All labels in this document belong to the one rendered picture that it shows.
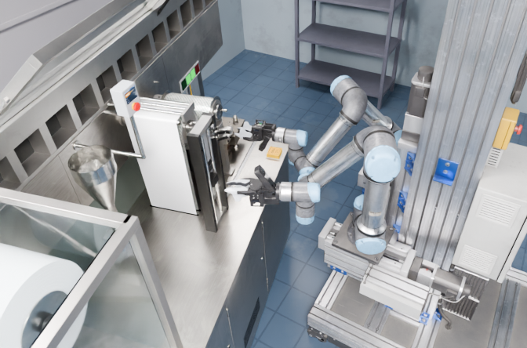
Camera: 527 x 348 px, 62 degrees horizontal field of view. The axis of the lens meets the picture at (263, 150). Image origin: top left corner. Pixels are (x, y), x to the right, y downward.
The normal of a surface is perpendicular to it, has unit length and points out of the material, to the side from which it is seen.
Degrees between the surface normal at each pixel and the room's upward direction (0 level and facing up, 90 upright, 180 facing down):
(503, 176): 0
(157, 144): 90
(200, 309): 0
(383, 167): 82
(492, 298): 0
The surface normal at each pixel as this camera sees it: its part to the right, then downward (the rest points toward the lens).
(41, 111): 0.95, 0.15
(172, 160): -0.29, 0.61
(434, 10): -0.52, 0.56
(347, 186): -0.06, -0.77
